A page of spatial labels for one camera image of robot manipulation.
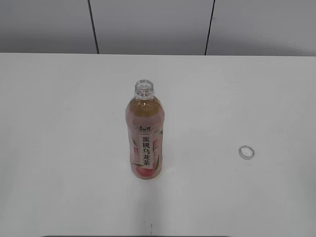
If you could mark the peach oolong tea bottle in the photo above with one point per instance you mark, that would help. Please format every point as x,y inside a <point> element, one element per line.
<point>144,116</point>

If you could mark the white bottle cap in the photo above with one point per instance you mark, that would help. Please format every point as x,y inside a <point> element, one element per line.
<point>246,152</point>

